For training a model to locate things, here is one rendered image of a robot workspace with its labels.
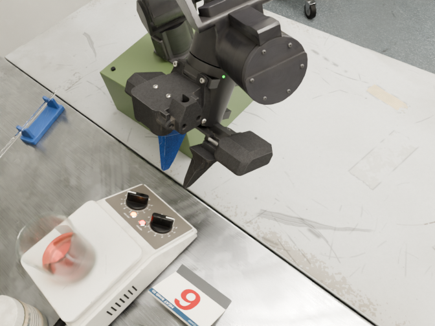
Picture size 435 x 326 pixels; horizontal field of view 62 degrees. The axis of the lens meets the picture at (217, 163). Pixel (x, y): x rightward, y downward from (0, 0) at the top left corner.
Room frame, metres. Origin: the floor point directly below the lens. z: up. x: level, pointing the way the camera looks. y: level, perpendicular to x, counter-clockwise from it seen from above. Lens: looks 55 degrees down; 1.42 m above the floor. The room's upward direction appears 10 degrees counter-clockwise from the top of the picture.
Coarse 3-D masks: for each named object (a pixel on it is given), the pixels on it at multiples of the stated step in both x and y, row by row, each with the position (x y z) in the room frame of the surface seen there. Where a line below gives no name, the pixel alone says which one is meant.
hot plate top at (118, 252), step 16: (80, 208) 0.26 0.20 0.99; (96, 208) 0.26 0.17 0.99; (80, 224) 0.24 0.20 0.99; (96, 224) 0.23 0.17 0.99; (112, 224) 0.23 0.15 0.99; (96, 240) 0.21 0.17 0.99; (112, 240) 0.20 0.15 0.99; (128, 240) 0.20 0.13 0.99; (112, 256) 0.18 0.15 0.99; (128, 256) 0.18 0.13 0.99; (32, 272) 0.18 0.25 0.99; (96, 272) 0.17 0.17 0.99; (112, 272) 0.16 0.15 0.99; (48, 288) 0.16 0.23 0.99; (64, 288) 0.15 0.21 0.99; (80, 288) 0.15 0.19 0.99; (96, 288) 0.15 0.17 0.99; (64, 304) 0.13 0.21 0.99; (80, 304) 0.13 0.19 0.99; (64, 320) 0.12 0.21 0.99
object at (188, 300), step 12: (156, 288) 0.15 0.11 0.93; (168, 288) 0.15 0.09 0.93; (180, 288) 0.15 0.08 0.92; (192, 288) 0.15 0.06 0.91; (168, 300) 0.13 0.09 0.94; (180, 300) 0.13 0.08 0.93; (192, 300) 0.13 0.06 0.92; (204, 300) 0.13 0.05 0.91; (192, 312) 0.11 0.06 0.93; (204, 312) 0.11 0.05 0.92; (216, 312) 0.11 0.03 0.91; (204, 324) 0.10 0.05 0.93
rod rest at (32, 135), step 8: (48, 104) 0.56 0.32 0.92; (56, 104) 0.55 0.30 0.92; (48, 112) 0.54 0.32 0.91; (56, 112) 0.54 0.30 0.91; (40, 120) 0.52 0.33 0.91; (48, 120) 0.52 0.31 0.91; (16, 128) 0.49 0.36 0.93; (32, 128) 0.51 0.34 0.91; (40, 128) 0.50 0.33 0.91; (48, 128) 0.51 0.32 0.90; (24, 136) 0.49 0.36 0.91; (32, 136) 0.48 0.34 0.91; (40, 136) 0.49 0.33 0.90; (32, 144) 0.47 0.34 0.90
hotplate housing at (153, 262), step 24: (120, 192) 0.30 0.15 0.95; (120, 216) 0.25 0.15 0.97; (144, 240) 0.21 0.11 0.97; (192, 240) 0.22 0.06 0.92; (144, 264) 0.17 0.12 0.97; (168, 264) 0.19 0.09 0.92; (120, 288) 0.15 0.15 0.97; (144, 288) 0.16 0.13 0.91; (96, 312) 0.12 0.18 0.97; (120, 312) 0.13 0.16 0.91
